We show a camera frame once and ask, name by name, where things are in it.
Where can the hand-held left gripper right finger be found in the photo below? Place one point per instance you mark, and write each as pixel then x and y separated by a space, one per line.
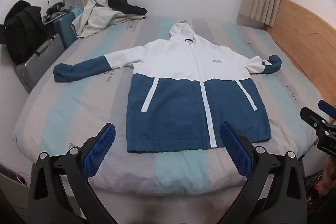
pixel 235 148

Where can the wooden headboard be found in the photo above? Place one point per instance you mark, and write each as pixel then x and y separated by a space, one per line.
pixel 302 37

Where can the black backpack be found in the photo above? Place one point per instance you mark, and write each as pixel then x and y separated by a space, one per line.
pixel 23 29

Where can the black crumpled garment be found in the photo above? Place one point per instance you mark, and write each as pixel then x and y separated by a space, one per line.
pixel 118 1

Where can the white and blue hooded jacket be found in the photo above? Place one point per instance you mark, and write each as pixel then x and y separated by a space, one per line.
pixel 170 98

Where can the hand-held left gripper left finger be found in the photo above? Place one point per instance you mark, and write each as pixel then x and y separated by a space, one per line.
pixel 101 145

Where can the silver suitcase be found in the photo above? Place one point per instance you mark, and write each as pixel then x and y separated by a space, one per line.
pixel 39 61

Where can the beige crumpled garment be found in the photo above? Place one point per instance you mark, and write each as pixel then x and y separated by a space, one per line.
pixel 97 14

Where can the person's right hand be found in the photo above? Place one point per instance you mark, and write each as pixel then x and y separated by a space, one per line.
pixel 329 176

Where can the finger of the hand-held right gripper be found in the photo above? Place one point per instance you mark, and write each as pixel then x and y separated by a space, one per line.
pixel 312 116
pixel 328 108

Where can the striped bed with quilt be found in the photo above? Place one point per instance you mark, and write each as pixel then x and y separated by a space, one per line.
pixel 86 108

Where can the teal suitcase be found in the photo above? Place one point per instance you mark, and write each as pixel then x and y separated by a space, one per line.
pixel 64 27

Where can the dark clutter pile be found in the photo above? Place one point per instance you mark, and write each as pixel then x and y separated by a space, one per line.
pixel 56 6

